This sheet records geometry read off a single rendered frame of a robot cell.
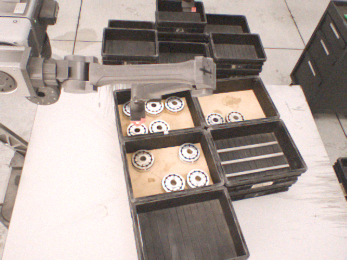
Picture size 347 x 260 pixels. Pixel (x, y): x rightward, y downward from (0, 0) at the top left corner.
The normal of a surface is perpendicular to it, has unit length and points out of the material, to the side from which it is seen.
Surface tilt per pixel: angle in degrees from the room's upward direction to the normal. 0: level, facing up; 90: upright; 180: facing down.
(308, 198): 0
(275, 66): 0
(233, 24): 90
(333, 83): 90
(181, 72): 36
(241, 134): 90
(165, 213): 0
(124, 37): 90
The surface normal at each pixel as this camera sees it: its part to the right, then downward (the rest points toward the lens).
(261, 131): 0.23, 0.80
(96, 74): -0.13, -0.04
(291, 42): 0.10, -0.58
